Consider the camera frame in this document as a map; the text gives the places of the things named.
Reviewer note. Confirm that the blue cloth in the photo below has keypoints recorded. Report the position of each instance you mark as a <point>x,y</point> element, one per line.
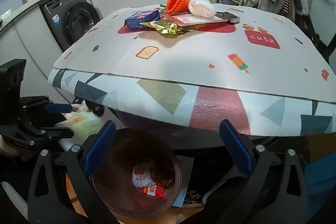
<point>320,184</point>

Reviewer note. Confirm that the white red-printed wrapper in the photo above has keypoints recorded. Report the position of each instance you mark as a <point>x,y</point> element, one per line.
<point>143,174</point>

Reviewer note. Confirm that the crumpled red wrapper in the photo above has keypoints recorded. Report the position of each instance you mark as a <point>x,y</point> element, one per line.
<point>162,178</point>

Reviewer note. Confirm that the white ruffled scrubber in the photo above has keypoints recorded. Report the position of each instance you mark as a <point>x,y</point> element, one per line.
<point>200,6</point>

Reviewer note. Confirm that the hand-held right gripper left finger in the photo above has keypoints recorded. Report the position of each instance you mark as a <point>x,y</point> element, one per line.
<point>101,145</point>

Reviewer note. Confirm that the red and white packet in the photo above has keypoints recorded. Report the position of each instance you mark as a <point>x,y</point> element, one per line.
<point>153,191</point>

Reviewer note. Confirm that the brown translucent bin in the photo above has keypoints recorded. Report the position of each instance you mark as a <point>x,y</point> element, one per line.
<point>118,187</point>

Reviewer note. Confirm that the blue cardboard box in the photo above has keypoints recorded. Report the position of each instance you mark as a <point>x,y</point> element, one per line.
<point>141,19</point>

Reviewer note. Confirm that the crumpled gold foil wrapper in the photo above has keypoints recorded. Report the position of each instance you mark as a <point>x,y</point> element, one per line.
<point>165,27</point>

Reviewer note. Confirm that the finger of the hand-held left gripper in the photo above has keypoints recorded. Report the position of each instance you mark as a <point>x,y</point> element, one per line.
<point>56,132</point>
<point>57,108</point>

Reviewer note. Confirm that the green and white plastic bag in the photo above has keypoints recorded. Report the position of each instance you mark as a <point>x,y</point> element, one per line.
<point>84,121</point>

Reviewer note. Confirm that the orange ruffled scrubber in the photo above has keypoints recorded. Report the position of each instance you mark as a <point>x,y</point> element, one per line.
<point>177,3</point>

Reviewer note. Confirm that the silver metal case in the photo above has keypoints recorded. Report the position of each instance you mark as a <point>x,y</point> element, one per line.
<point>228,16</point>

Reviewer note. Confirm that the small green packet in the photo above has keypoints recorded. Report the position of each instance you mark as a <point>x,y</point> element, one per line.
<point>162,7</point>

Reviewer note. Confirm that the white ribbed cloth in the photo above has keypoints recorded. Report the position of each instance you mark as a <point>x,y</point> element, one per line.
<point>14,197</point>

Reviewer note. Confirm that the black metal frame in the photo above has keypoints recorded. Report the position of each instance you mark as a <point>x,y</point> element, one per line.
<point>313,29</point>

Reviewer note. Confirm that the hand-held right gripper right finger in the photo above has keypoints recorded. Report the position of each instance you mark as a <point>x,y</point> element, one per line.
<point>235,145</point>

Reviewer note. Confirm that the dark grey washing machine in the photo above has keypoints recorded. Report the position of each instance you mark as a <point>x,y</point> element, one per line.
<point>76,22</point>

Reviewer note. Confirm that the pink flat packet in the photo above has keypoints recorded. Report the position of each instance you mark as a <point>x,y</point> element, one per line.
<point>202,20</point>

